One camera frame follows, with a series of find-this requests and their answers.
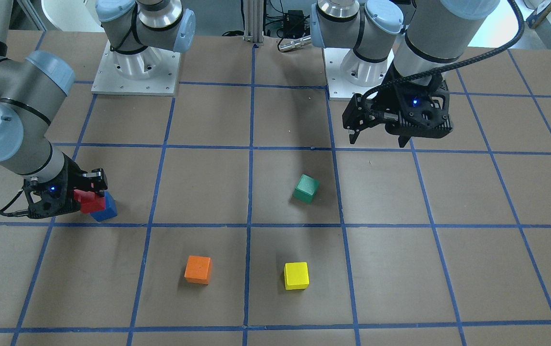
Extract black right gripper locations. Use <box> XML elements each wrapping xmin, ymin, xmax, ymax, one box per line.
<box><xmin>21</xmin><ymin>156</ymin><xmax>108</xmax><ymax>219</ymax></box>

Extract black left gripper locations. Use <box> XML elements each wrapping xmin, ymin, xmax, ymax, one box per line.
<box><xmin>343</xmin><ymin>75</ymin><xmax>453</xmax><ymax>148</ymax></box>

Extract red wooden block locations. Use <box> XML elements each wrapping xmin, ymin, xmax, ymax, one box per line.
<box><xmin>74</xmin><ymin>190</ymin><xmax>106</xmax><ymax>214</ymax></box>

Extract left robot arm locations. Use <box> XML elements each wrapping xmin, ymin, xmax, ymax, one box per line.
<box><xmin>309</xmin><ymin>0</ymin><xmax>499</xmax><ymax>147</ymax></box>

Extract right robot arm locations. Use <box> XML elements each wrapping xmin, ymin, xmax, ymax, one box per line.
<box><xmin>0</xmin><ymin>0</ymin><xmax>196</xmax><ymax>221</ymax></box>

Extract blue wooden block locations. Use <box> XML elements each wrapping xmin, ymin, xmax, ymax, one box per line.
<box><xmin>89</xmin><ymin>191</ymin><xmax>118</xmax><ymax>222</ymax></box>

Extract green wooden block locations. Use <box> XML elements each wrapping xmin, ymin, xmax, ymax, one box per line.
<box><xmin>292</xmin><ymin>174</ymin><xmax>320</xmax><ymax>204</ymax></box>

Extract orange wooden block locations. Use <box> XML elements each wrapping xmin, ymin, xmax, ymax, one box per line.
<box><xmin>184</xmin><ymin>255</ymin><xmax>213</xmax><ymax>285</ymax></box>

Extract yellow wooden block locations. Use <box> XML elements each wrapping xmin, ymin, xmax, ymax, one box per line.
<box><xmin>284</xmin><ymin>261</ymin><xmax>309</xmax><ymax>290</ymax></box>

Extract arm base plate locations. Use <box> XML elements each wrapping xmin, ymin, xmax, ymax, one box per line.
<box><xmin>91</xmin><ymin>43</ymin><xmax>183</xmax><ymax>97</ymax></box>
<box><xmin>323</xmin><ymin>48</ymin><xmax>394</xmax><ymax>101</ymax></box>

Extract aluminium frame post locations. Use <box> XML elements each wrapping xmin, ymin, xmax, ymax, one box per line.
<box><xmin>241</xmin><ymin>0</ymin><xmax>266</xmax><ymax>46</ymax></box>

